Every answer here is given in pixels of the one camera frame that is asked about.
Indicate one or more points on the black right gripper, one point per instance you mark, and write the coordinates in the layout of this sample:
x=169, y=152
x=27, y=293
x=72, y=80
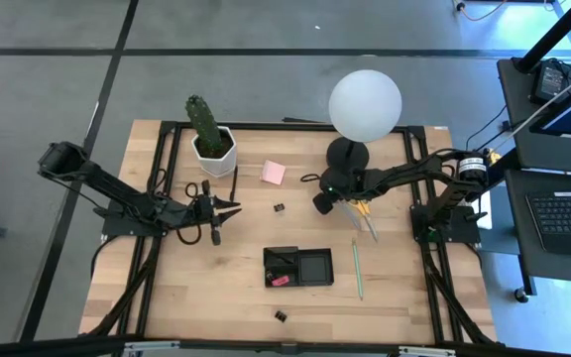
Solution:
x=342, y=186

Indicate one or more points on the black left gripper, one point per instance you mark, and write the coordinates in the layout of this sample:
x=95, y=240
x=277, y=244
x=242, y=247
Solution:
x=203, y=210

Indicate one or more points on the pink eraser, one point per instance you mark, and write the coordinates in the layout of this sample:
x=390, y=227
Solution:
x=280, y=281

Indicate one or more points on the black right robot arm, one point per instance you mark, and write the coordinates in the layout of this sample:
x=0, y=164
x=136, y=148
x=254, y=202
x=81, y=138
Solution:
x=414, y=173

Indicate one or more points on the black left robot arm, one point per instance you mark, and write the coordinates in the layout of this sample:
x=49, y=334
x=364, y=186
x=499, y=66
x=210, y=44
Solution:
x=117, y=191

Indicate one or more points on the black mesh desk organizer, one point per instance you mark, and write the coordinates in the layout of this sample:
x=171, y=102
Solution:
x=315, y=268

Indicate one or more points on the black pen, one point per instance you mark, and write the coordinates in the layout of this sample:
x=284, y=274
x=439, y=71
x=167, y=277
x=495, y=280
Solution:
x=234, y=184

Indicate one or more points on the blue pen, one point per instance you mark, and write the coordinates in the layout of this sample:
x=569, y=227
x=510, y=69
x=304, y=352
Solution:
x=350, y=215

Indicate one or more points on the white hexagonal plant pot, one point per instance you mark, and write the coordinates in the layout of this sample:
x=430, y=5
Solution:
x=218, y=163

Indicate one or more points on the pink sticky note pad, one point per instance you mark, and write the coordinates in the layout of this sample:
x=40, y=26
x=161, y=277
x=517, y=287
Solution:
x=272, y=172

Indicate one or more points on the white globe lamp black base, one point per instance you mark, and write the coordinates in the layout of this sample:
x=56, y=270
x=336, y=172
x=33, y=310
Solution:
x=365, y=104

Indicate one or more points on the green pencil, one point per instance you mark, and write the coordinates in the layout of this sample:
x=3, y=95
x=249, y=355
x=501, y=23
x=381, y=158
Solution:
x=357, y=270

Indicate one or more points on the green cactus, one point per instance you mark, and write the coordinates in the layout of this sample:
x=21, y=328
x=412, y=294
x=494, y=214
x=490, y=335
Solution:
x=203, y=124

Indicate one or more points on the yellow power plug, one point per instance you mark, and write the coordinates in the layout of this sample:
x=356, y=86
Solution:
x=493, y=156

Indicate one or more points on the black side desk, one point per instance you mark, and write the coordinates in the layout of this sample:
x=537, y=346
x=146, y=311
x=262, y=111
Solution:
x=518, y=149

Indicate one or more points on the black desk caster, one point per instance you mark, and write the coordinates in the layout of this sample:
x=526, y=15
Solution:
x=521, y=295

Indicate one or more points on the black laptop keyboard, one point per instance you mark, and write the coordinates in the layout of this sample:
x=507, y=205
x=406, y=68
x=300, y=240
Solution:
x=570, y=213

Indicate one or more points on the black power adapter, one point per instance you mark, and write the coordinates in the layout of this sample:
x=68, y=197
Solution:
x=549, y=82

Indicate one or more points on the black diagonal pole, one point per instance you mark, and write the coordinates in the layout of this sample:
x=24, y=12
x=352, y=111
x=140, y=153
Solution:
x=555, y=32

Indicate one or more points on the black table frame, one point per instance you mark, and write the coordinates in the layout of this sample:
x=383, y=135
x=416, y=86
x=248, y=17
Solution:
x=315, y=126

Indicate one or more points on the silver frame bracket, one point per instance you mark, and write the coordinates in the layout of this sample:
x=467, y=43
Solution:
x=426, y=351
x=151, y=347

